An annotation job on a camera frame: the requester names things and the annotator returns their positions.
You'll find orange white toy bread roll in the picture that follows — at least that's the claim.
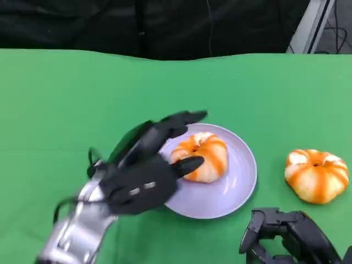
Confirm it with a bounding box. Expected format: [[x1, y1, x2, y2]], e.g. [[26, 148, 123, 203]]
[[169, 131, 229, 184], [284, 149, 349, 205]]

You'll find looped black floor cable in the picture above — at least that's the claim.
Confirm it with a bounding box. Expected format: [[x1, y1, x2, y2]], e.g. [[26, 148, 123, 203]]
[[323, 21, 349, 54]]

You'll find grey metal frame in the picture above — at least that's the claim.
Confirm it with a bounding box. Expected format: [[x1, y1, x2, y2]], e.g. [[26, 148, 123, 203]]
[[285, 0, 335, 54]]

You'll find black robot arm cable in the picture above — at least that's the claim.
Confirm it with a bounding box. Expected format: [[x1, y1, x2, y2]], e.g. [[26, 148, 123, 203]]
[[87, 147, 103, 178], [53, 195, 80, 225]]

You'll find green table cloth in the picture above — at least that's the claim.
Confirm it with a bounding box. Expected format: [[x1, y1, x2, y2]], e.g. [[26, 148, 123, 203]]
[[0, 48, 352, 264]]

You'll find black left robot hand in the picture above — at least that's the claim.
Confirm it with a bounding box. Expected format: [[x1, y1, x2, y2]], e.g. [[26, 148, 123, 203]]
[[98, 109, 209, 216]]

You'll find thin black hanging cable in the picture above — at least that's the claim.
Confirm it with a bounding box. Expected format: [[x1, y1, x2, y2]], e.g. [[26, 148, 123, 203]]
[[205, 0, 215, 57]]

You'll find black backdrop curtain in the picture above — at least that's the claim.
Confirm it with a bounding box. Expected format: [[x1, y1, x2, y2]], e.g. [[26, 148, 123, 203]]
[[0, 0, 309, 61]]

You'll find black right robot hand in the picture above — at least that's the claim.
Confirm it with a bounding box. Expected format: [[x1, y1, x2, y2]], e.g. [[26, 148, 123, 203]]
[[238, 207, 344, 264]]

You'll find lilac plate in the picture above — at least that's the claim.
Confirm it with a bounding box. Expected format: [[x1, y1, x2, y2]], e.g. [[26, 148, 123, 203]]
[[158, 123, 258, 220]]

